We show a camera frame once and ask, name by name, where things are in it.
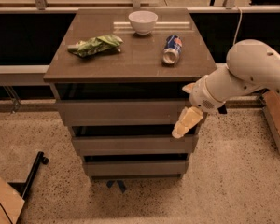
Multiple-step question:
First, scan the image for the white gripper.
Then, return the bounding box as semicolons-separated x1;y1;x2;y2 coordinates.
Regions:
172;76;225;138

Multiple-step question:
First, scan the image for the grey top drawer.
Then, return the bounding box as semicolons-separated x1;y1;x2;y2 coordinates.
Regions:
56;99;189;127

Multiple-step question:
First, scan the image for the grey drawer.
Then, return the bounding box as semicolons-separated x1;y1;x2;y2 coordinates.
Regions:
56;99;189;127
83;161;189;177
72;135;198;156

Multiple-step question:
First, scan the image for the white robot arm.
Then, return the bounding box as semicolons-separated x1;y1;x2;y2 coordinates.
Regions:
172;39;280;138

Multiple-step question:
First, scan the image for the grey drawer cabinet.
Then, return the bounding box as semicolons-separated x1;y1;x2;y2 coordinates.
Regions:
44;8;216;179

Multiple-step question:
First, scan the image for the grey middle drawer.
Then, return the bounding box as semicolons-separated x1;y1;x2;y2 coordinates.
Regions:
72;135;198;156

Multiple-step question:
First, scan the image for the grey bottom drawer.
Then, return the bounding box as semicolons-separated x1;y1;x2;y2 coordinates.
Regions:
83;161;189;177

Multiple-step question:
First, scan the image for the blue soda can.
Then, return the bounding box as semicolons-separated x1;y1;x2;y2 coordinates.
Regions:
162;35;182;65

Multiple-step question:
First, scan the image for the cardboard box right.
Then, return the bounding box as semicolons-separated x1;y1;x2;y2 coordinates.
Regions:
263;91;280;154

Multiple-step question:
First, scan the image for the white bowl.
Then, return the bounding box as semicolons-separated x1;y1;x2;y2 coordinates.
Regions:
128;10;158;35

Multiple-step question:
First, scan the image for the green chip bag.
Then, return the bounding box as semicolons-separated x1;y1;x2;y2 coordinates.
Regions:
67;35;123;58

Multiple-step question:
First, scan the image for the metal railing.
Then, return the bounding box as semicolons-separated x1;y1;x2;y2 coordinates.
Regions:
0;0;280;87

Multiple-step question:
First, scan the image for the black wheeled stand leg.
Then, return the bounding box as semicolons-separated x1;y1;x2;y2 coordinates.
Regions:
9;151;49;200

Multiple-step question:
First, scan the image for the brown cardboard box left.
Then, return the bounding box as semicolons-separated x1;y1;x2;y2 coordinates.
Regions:
0;176;25;224

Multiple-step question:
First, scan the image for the white cable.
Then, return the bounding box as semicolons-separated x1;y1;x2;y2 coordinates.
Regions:
232;5;243;46

